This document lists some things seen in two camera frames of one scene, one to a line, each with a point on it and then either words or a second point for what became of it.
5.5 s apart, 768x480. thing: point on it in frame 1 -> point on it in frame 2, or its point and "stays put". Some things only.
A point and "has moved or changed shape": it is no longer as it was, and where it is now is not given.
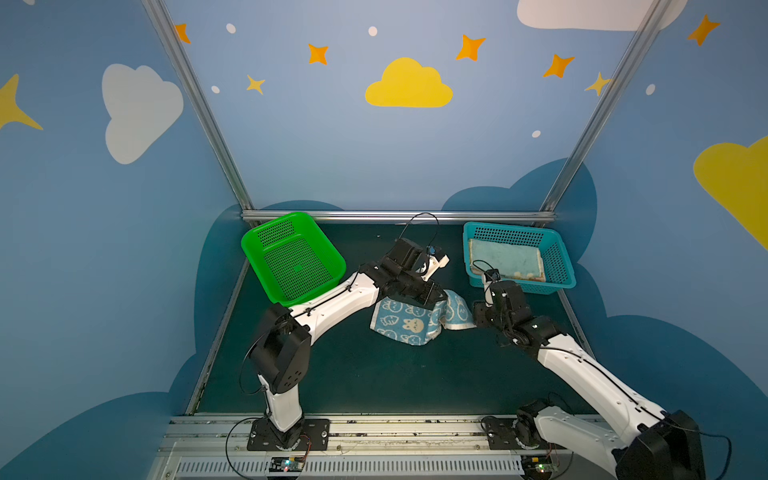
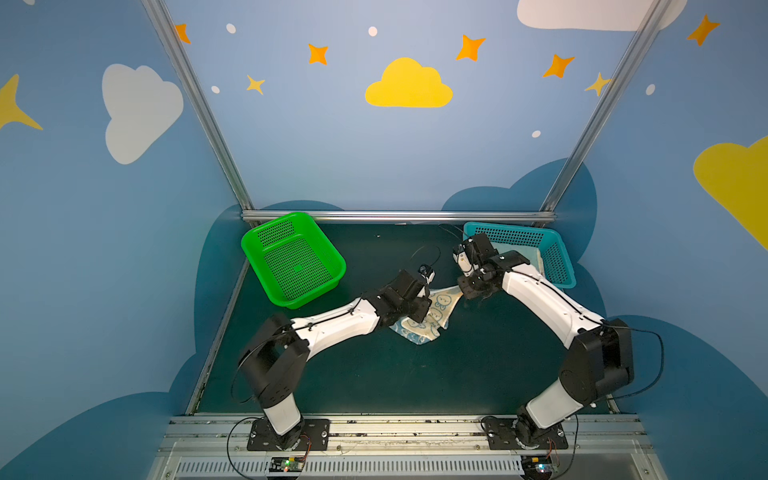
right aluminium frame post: (654, 15) stays put
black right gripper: (491, 315) -> (471, 285)
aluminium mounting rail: (208, 447) stays put
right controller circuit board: (533, 465) stays put
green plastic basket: (294, 258) stays put
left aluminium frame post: (198, 100) stays put
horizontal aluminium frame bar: (405, 216) stays put
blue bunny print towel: (407, 324) has moved or changed shape
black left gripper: (424, 296) -> (421, 305)
